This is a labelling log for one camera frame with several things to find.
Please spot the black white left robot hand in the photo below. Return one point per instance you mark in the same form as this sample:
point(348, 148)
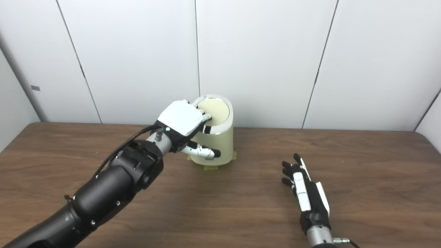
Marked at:
point(181, 119)

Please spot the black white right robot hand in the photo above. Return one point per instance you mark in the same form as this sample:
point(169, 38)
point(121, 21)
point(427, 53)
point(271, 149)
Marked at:
point(310, 199)

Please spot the cream round bin lid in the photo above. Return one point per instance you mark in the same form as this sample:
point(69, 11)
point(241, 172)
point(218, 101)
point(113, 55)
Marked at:
point(217, 110)

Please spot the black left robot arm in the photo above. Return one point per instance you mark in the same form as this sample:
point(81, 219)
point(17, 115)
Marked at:
point(103, 193)

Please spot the cream-colored bin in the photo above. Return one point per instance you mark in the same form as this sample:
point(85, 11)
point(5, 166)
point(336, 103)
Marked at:
point(222, 144)

